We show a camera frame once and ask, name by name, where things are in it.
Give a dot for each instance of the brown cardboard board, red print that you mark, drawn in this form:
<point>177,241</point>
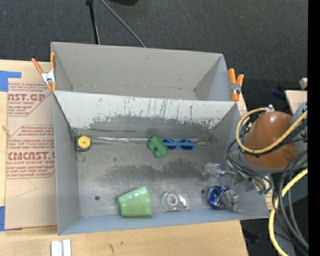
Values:
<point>30,195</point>

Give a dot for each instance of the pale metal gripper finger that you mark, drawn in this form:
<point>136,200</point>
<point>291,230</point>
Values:
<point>212,168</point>
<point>231,200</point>

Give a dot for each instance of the blue sunglasses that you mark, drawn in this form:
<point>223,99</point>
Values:
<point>186,145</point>

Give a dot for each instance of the grey metal bin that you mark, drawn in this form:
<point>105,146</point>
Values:
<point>140,175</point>

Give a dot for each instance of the green toy block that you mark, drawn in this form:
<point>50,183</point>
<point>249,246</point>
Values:
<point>158,147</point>

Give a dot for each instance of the yellow round disc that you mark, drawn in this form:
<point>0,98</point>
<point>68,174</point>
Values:
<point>84,142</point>

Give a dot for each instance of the shiny blue ball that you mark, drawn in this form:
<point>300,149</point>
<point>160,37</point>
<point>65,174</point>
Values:
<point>214,197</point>

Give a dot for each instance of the green cup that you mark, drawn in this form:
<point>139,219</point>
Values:
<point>136,202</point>

